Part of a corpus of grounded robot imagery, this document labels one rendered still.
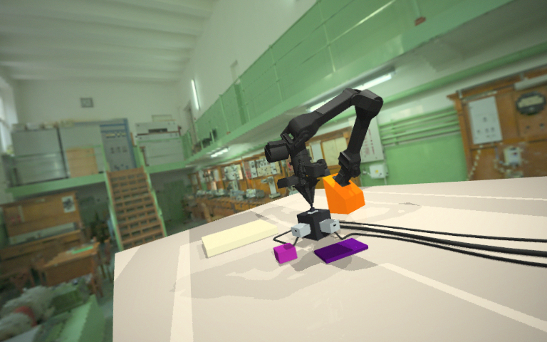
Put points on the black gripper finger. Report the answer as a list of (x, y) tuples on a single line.
[(305, 192), (312, 188)]

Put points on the pale yellow flat block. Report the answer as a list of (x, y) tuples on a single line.
[(239, 236)]

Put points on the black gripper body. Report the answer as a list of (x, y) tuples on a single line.
[(296, 179)]

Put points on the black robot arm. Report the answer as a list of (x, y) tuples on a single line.
[(304, 127)]

